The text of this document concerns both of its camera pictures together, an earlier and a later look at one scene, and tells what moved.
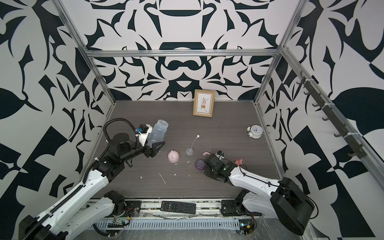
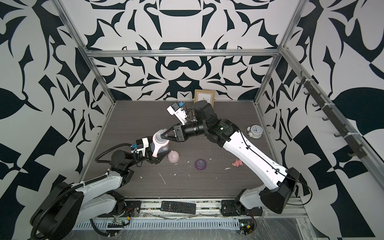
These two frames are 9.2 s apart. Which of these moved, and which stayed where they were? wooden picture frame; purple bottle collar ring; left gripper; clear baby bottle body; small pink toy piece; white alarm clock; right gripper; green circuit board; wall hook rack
Moved: clear baby bottle body; right gripper; left gripper
Stayed: white alarm clock; purple bottle collar ring; wall hook rack; green circuit board; small pink toy piece; wooden picture frame
